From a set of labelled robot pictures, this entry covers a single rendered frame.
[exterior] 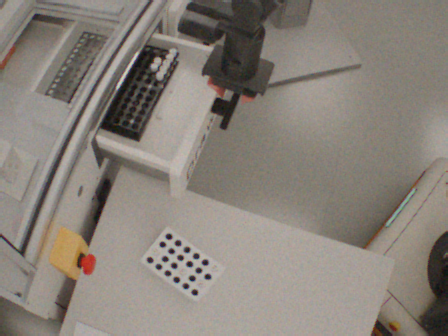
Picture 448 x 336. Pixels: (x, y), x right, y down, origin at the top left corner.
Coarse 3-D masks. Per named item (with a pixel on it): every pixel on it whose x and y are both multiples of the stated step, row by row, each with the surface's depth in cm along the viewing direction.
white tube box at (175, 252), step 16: (160, 240) 92; (176, 240) 92; (144, 256) 90; (160, 256) 90; (176, 256) 91; (192, 256) 91; (208, 256) 91; (160, 272) 89; (176, 272) 89; (192, 272) 90; (208, 272) 90; (224, 272) 94; (176, 288) 89; (192, 288) 88; (208, 288) 89
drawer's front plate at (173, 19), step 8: (176, 0) 97; (184, 0) 99; (192, 0) 105; (176, 8) 96; (184, 8) 101; (168, 16) 99; (176, 16) 98; (168, 24) 101; (176, 24) 101; (168, 32) 104; (176, 32) 104
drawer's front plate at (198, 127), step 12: (204, 96) 88; (216, 96) 91; (204, 108) 87; (192, 120) 86; (204, 120) 87; (192, 132) 85; (204, 132) 92; (192, 144) 85; (180, 156) 84; (192, 156) 88; (180, 168) 83; (180, 180) 85; (180, 192) 89
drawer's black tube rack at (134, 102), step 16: (144, 48) 95; (160, 48) 95; (144, 64) 94; (176, 64) 97; (128, 80) 92; (144, 80) 92; (128, 96) 91; (144, 96) 91; (160, 96) 95; (112, 112) 93; (128, 112) 89; (144, 112) 93; (112, 128) 91; (144, 128) 92
